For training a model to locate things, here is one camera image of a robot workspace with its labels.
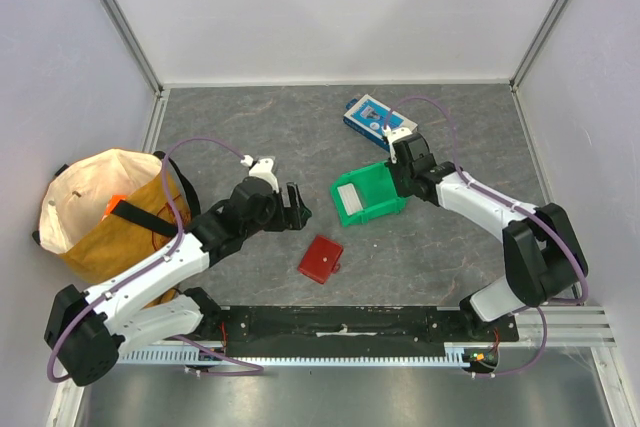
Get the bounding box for green plastic bin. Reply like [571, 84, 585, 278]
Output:
[330, 162, 407, 227]

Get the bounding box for white credit card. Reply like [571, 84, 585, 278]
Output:
[337, 183, 364, 216]

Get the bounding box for red card holder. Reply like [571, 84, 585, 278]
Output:
[297, 235, 344, 285]

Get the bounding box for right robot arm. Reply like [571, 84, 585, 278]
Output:
[383, 127, 588, 341]

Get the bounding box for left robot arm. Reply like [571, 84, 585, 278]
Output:
[44, 177, 312, 386]

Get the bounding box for blue white product box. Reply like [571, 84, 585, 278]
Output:
[343, 94, 389, 152]

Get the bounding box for orange item in bag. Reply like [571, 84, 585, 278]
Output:
[101, 194, 127, 220]

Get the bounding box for brown paper tote bag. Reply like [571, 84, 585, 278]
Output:
[34, 148, 200, 285]

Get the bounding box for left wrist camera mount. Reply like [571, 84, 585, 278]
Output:
[240, 155, 280, 193]

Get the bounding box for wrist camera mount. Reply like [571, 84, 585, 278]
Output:
[383, 126, 413, 164]
[240, 155, 280, 193]

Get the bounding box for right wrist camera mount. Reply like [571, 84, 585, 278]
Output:
[383, 126, 413, 164]

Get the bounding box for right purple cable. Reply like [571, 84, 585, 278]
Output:
[382, 94, 591, 379]

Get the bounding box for purple cable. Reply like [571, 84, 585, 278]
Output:
[45, 136, 266, 384]
[382, 94, 591, 379]

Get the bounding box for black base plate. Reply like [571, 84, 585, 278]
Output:
[188, 306, 519, 345]

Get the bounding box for grey slotted cable duct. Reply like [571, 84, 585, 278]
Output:
[118, 343, 470, 368]

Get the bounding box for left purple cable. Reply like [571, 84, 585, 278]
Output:
[45, 136, 266, 384]

